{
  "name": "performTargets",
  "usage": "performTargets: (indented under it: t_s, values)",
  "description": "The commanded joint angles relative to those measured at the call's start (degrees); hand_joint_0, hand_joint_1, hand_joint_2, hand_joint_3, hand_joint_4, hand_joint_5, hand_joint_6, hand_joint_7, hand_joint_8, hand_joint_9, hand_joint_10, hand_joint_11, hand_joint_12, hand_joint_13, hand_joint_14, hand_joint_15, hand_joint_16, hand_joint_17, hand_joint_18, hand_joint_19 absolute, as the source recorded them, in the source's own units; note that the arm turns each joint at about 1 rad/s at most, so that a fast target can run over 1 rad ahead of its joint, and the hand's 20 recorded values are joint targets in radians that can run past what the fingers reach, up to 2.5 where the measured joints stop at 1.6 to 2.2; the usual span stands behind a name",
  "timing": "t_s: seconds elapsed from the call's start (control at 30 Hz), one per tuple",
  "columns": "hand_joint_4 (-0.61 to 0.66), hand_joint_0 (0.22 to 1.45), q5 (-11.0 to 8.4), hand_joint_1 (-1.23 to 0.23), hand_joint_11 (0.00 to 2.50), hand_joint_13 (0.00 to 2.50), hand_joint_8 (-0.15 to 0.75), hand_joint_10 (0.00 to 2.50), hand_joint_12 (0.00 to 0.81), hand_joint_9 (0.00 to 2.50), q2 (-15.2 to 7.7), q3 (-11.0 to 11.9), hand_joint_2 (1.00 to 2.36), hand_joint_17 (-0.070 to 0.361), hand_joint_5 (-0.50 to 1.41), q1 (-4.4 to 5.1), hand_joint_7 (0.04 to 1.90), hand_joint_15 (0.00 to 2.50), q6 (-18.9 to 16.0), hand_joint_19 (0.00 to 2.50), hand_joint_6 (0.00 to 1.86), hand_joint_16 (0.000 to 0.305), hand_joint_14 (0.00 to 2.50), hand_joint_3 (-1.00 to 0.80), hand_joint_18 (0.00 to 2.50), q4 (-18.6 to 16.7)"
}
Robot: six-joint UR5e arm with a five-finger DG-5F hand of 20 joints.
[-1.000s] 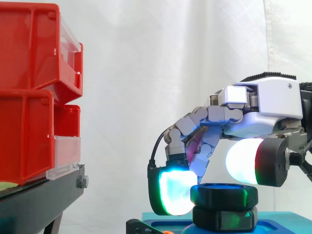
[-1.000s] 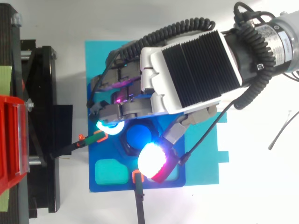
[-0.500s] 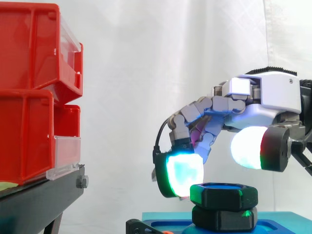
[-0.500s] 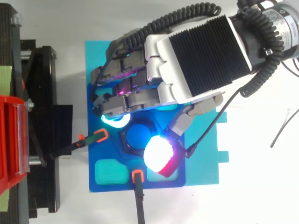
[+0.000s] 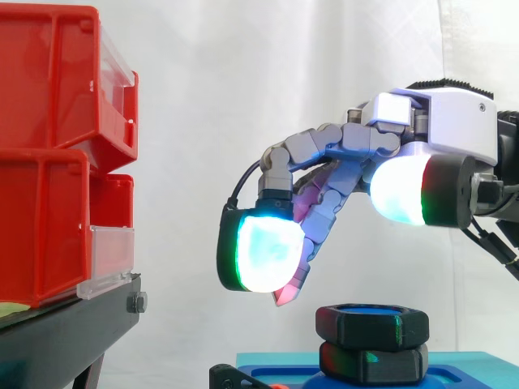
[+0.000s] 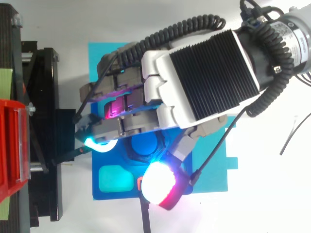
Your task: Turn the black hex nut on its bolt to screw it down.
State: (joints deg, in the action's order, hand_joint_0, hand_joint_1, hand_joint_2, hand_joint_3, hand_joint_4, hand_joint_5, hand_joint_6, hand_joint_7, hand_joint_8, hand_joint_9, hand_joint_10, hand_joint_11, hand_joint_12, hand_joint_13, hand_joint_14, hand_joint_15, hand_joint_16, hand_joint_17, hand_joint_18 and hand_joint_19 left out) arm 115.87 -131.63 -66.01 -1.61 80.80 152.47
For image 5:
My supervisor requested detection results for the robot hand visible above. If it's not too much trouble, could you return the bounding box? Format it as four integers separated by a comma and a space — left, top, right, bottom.
217, 77, 504, 308

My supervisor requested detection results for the large black hex nut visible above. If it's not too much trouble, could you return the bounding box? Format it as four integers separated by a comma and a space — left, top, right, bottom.
318, 342, 430, 384
315, 302, 431, 353

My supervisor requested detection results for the turquoise plate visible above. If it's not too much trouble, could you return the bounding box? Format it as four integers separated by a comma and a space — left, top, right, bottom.
235, 351, 519, 389

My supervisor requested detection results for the blue plate with square hollows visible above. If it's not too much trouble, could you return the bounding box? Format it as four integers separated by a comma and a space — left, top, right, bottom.
236, 363, 464, 389

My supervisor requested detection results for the black-and-orange clip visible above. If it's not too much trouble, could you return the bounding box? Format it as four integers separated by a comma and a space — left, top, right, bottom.
208, 363, 285, 389

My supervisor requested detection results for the red plastic storage bin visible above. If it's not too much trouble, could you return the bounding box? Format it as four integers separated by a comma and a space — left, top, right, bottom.
0, 147, 136, 310
0, 5, 140, 173

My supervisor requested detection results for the black metal stand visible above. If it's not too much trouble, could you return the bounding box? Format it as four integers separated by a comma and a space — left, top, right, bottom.
0, 271, 148, 389

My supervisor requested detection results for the thin black cable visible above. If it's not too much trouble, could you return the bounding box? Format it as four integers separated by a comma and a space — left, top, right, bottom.
226, 160, 262, 212
461, 216, 519, 281

